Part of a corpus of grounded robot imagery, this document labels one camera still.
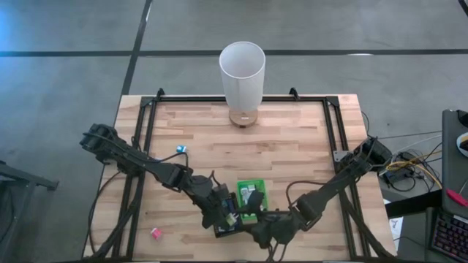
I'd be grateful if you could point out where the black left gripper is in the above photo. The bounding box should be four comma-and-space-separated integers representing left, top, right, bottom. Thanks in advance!
189, 174, 244, 231

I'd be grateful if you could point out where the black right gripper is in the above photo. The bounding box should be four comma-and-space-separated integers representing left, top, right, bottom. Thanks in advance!
246, 189, 305, 251

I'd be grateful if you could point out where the black plastic basket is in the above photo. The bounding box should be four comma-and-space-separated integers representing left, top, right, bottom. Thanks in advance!
213, 192, 245, 239

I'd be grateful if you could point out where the green plastic basket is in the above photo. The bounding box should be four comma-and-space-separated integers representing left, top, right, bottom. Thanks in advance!
235, 178, 270, 224

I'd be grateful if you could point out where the white cylinder table lamp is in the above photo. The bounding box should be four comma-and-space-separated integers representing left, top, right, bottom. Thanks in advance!
218, 40, 267, 129

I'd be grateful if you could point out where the grey power adapter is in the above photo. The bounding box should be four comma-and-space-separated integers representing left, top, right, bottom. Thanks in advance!
382, 169, 404, 186

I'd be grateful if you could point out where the black computer keyboard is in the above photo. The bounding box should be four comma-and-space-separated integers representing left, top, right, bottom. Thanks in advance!
430, 210, 468, 262

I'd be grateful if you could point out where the black side desk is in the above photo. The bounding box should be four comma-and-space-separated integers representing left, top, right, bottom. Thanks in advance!
383, 108, 468, 219

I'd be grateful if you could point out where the red tool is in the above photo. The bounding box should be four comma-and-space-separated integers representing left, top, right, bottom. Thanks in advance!
445, 188, 468, 208

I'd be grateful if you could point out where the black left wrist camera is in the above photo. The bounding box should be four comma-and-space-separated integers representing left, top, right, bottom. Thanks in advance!
213, 183, 230, 198

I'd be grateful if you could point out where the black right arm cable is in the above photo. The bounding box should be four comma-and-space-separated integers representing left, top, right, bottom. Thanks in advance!
284, 179, 332, 215

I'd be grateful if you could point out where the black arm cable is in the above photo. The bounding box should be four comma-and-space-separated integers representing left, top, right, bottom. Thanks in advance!
159, 150, 191, 169
284, 179, 332, 215

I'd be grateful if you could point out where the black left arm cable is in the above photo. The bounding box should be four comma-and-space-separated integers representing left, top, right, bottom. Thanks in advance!
159, 150, 191, 169

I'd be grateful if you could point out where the silver corner bracket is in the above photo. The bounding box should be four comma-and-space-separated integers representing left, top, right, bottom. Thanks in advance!
333, 150, 352, 163

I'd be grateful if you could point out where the black aluminium frame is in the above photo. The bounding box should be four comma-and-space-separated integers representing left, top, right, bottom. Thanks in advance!
83, 87, 398, 262

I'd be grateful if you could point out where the yellow cable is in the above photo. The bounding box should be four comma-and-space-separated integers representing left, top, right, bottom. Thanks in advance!
385, 150, 444, 191

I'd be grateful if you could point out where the grey metal table frame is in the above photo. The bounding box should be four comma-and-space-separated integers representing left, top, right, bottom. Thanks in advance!
0, 159, 60, 263

